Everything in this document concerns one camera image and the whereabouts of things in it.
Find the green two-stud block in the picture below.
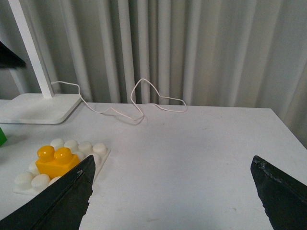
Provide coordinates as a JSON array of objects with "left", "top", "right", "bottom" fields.
[{"left": 0, "top": 128, "right": 7, "bottom": 146}]

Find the yellow two-stud block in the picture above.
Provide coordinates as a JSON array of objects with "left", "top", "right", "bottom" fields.
[{"left": 35, "top": 146, "right": 80, "bottom": 179}]

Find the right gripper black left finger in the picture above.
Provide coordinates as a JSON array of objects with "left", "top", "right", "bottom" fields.
[{"left": 0, "top": 155, "right": 95, "bottom": 230}]

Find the white lamp cable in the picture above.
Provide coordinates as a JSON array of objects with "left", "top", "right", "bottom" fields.
[{"left": 50, "top": 78, "right": 188, "bottom": 126}]

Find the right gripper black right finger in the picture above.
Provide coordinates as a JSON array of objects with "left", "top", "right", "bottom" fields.
[{"left": 250, "top": 155, "right": 307, "bottom": 230}]

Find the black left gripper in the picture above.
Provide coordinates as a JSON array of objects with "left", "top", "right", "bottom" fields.
[{"left": 0, "top": 42, "right": 26, "bottom": 69}]

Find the white studded base plate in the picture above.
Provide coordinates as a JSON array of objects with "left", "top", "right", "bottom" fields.
[{"left": 13, "top": 138, "right": 110, "bottom": 196}]

